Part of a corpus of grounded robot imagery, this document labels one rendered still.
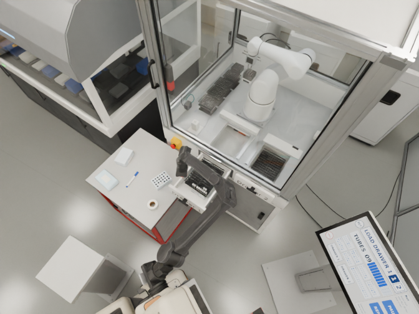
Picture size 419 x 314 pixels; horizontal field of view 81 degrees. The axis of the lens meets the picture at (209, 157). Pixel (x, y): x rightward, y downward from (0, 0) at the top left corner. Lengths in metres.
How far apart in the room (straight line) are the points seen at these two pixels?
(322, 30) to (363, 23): 0.17
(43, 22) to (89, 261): 1.35
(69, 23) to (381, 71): 1.33
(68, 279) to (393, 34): 1.89
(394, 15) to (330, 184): 2.14
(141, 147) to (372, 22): 1.59
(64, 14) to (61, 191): 1.88
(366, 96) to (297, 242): 1.89
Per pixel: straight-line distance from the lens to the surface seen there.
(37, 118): 3.67
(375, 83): 0.90
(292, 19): 0.87
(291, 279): 2.49
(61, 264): 1.85
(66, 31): 1.53
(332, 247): 1.59
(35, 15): 1.71
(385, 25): 1.01
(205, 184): 1.64
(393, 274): 1.53
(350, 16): 1.00
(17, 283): 2.87
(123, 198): 1.84
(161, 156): 1.92
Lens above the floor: 2.40
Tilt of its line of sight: 60 degrees down
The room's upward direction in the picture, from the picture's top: 3 degrees clockwise
